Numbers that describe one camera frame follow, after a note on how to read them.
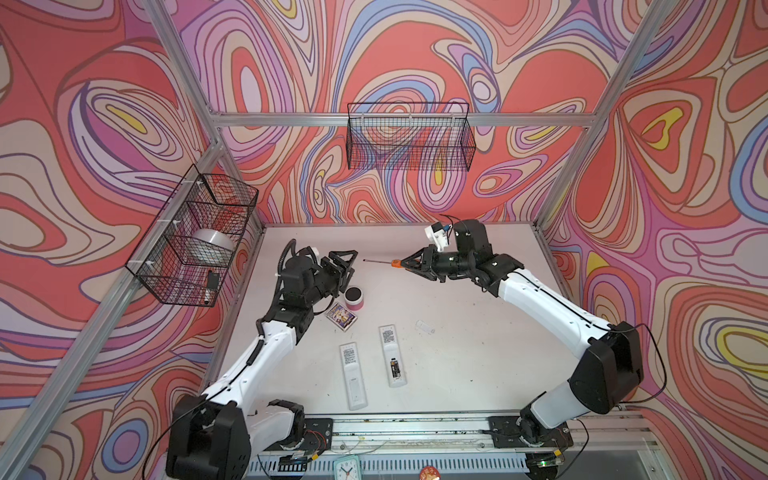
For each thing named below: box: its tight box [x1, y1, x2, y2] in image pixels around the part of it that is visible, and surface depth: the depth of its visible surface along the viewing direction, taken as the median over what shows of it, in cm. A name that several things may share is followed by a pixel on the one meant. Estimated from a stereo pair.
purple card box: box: [326, 302, 358, 332], surface depth 95 cm
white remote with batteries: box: [378, 324, 408, 388], surface depth 86 cm
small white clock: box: [333, 455, 362, 480], surface depth 69 cm
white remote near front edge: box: [339, 342, 368, 411], surface depth 83 cm
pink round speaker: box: [343, 286, 364, 311], surface depth 95 cm
